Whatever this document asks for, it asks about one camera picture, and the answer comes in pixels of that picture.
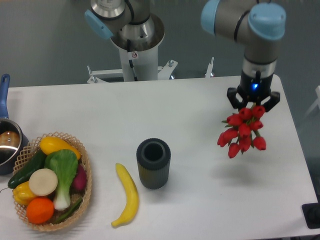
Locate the green chili pepper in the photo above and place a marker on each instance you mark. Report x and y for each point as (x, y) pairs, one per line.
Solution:
(69, 212)

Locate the purple red onion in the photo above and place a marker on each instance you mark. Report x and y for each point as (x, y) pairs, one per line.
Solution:
(80, 180)

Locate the cream round radish slice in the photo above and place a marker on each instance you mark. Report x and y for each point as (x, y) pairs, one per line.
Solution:
(43, 182)

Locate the yellow squash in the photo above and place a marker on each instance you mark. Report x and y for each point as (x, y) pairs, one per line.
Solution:
(51, 144)

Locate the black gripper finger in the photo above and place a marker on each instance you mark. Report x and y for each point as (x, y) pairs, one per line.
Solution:
(274, 99)
(232, 93)

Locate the dark green cucumber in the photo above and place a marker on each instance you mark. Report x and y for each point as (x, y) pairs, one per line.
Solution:
(37, 162)

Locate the red tulip bouquet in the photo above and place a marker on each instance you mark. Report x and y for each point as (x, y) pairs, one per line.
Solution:
(242, 131)

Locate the blue handled saucepan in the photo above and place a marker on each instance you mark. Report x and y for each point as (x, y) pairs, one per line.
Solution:
(12, 138)

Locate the green bok choy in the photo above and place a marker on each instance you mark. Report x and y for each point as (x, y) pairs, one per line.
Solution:
(64, 164)

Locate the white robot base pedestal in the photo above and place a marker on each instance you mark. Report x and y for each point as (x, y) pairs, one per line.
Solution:
(135, 66)

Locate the dark grey ribbed vase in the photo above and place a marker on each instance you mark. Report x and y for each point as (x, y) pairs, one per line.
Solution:
(153, 157)

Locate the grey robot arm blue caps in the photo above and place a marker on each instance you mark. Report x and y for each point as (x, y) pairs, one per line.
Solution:
(259, 25)

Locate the orange fruit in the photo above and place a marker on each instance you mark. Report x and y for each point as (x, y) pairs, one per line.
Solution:
(40, 210)

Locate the black device at table edge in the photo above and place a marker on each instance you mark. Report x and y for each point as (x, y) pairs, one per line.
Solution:
(311, 212)

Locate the yellow banana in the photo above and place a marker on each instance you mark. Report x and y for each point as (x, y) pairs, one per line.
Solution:
(132, 197)

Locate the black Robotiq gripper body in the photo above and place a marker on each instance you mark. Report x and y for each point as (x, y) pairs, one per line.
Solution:
(258, 88)

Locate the yellow bell pepper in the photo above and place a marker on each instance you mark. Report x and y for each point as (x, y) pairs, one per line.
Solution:
(23, 195)

